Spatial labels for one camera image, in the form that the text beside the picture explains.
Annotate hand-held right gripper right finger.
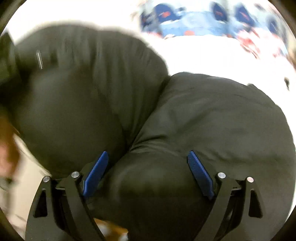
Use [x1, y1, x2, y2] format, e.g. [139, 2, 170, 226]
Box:
[187, 151, 271, 241]

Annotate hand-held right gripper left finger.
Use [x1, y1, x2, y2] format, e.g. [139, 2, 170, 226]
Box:
[25, 151, 109, 241]

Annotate black puffer jacket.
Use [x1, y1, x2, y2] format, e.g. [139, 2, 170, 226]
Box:
[9, 22, 296, 241]

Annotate person's left forearm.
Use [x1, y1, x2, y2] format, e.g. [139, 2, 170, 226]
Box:
[0, 111, 21, 181]

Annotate orange patterned cloth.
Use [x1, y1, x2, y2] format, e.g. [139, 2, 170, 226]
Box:
[94, 219, 129, 241]

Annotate white bed sheet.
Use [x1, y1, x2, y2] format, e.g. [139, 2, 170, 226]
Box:
[0, 30, 296, 240]

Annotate pink checked cloth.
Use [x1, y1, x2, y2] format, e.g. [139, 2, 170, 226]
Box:
[238, 32, 287, 59]

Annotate whale print curtain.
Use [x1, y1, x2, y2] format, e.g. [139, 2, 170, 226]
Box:
[132, 0, 289, 58]

